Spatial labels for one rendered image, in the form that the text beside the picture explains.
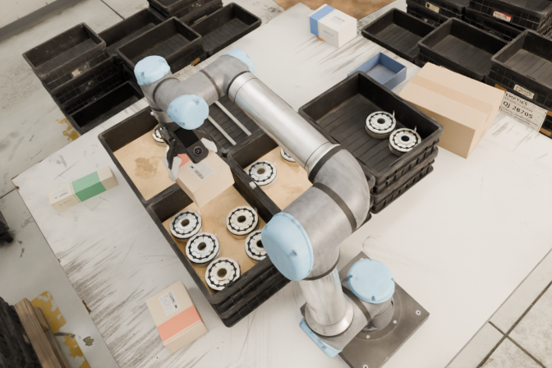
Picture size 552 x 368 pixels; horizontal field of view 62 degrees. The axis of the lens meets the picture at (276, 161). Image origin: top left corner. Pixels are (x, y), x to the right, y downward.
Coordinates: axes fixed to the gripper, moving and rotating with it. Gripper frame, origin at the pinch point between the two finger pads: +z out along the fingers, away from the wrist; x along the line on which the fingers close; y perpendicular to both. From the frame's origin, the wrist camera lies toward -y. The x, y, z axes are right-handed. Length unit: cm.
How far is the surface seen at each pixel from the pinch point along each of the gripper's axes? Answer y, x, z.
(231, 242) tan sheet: -9.5, 2.2, 27.4
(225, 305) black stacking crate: -24.9, 15.4, 26.7
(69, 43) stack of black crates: 185, -12, 57
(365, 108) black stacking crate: 0, -68, 28
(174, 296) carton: -8.9, 24.9, 32.9
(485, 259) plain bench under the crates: -63, -55, 41
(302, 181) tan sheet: -8.0, -29.1, 27.5
